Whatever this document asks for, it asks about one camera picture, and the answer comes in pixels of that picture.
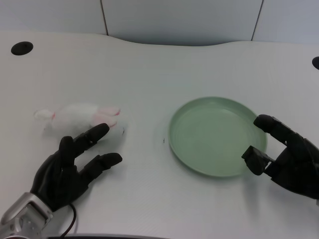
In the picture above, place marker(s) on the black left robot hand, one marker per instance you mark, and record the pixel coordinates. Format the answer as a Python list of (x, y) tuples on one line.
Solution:
[(59, 176)]

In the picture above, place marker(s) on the white plush rabbit doll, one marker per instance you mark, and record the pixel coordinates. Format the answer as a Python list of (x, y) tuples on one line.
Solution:
[(74, 119)]

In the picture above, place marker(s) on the green round plate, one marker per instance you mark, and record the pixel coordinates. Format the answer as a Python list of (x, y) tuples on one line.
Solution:
[(218, 137)]

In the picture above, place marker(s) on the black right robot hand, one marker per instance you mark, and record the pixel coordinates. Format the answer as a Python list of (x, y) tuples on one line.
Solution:
[(296, 159)]

